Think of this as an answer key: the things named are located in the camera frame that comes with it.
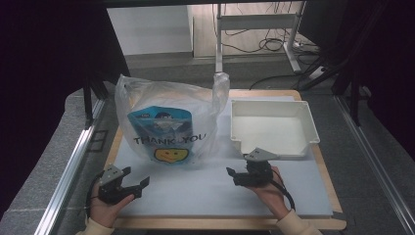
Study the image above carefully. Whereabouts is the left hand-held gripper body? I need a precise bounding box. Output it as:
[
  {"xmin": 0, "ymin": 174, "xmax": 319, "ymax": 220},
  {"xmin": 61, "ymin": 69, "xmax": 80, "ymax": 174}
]
[{"xmin": 97, "ymin": 164, "xmax": 144, "ymax": 206}]

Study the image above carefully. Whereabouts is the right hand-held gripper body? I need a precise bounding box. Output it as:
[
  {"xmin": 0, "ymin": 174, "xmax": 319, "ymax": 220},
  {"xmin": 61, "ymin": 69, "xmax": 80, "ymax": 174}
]
[{"xmin": 233, "ymin": 147, "xmax": 279, "ymax": 188}]

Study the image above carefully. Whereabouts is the clear printed plastic bag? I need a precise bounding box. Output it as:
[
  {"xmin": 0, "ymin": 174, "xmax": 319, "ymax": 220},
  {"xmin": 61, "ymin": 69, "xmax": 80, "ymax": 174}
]
[{"xmin": 115, "ymin": 71, "xmax": 231, "ymax": 165}]

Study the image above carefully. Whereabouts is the person's left hand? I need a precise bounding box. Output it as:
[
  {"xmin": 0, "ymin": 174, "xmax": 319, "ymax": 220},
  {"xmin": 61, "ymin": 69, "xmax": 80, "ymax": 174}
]
[{"xmin": 89, "ymin": 184, "xmax": 135, "ymax": 229}]

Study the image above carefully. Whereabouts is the person's right hand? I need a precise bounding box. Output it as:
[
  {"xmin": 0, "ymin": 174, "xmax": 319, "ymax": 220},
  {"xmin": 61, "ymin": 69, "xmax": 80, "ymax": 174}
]
[{"xmin": 247, "ymin": 165, "xmax": 294, "ymax": 220}]

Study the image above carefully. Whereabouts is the white table mat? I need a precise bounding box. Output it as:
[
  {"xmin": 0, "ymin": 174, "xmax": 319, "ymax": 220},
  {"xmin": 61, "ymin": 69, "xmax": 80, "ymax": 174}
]
[{"xmin": 114, "ymin": 95, "xmax": 335, "ymax": 218}]

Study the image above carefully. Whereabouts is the white plastic tray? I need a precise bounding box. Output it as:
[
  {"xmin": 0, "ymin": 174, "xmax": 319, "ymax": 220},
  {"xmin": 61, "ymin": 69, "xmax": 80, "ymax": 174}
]
[{"xmin": 229, "ymin": 99, "xmax": 321, "ymax": 161}]

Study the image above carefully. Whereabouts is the blue snack packet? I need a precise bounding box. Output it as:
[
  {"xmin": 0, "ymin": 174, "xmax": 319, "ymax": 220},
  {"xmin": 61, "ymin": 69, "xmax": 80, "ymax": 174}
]
[{"xmin": 126, "ymin": 106, "xmax": 194, "ymax": 165}]

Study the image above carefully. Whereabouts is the wooden framed white board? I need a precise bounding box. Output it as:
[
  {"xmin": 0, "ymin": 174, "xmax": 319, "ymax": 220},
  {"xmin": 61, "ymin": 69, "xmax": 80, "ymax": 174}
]
[{"xmin": 103, "ymin": 88, "xmax": 347, "ymax": 231}]

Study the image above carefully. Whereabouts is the black metal stand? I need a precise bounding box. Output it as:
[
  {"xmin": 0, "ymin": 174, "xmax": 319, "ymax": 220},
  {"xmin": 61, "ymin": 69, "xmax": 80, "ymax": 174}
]
[
  {"xmin": 332, "ymin": 64, "xmax": 374, "ymax": 128},
  {"xmin": 81, "ymin": 73, "xmax": 110, "ymax": 130}
]

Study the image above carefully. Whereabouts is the white power strip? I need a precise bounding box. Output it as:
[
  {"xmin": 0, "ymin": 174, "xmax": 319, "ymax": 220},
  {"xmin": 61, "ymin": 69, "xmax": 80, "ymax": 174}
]
[{"xmin": 307, "ymin": 66, "xmax": 326, "ymax": 81}]

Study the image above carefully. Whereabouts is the dark curtain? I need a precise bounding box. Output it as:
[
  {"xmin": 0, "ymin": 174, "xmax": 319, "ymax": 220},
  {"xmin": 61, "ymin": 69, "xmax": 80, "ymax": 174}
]
[
  {"xmin": 0, "ymin": 0, "xmax": 132, "ymax": 220},
  {"xmin": 298, "ymin": 0, "xmax": 415, "ymax": 162}
]

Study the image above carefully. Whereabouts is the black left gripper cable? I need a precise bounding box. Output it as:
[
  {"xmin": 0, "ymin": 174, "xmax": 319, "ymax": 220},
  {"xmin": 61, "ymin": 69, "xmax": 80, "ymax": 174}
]
[{"xmin": 84, "ymin": 170, "xmax": 106, "ymax": 218}]

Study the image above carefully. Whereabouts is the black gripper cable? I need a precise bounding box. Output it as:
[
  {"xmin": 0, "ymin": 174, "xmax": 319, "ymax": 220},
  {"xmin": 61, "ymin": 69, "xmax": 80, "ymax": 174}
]
[
  {"xmin": 269, "ymin": 168, "xmax": 297, "ymax": 212},
  {"xmin": 84, "ymin": 170, "xmax": 106, "ymax": 218}
]

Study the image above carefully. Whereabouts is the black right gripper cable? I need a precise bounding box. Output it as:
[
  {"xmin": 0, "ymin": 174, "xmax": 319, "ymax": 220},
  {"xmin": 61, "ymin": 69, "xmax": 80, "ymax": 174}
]
[{"xmin": 269, "ymin": 168, "xmax": 297, "ymax": 212}]

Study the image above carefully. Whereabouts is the aluminium rail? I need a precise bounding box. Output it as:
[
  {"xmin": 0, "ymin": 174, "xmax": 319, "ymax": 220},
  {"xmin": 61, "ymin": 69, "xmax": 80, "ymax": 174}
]
[
  {"xmin": 334, "ymin": 94, "xmax": 415, "ymax": 235},
  {"xmin": 33, "ymin": 97, "xmax": 108, "ymax": 235}
]

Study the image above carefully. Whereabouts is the tangle of black floor cables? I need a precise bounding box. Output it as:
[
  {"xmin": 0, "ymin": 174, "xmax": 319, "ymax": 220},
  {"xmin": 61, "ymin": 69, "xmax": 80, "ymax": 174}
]
[{"xmin": 211, "ymin": 2, "xmax": 324, "ymax": 91}]

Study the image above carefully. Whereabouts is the white metal desk frame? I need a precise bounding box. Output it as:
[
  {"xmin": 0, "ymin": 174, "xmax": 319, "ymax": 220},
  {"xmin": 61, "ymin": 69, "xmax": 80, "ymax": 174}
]
[{"xmin": 213, "ymin": 1, "xmax": 308, "ymax": 74}]

